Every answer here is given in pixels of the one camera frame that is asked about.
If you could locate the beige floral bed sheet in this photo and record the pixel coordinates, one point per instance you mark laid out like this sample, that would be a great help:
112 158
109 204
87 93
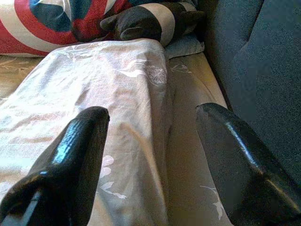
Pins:
190 146

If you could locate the black white plush toy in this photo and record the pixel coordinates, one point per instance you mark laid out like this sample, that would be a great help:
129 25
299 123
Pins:
150 21

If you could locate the Captain America shield pillow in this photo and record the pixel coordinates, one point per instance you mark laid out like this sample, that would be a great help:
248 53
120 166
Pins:
47 21

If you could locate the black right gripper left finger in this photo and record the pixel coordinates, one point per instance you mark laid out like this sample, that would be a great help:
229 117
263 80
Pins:
63 164

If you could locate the dark grey upright sofa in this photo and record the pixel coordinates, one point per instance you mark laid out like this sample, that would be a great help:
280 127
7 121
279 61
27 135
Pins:
263 70

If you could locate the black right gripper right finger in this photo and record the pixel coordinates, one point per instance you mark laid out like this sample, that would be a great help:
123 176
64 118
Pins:
240 169

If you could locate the light blue pillow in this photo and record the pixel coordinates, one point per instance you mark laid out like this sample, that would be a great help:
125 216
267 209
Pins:
185 47

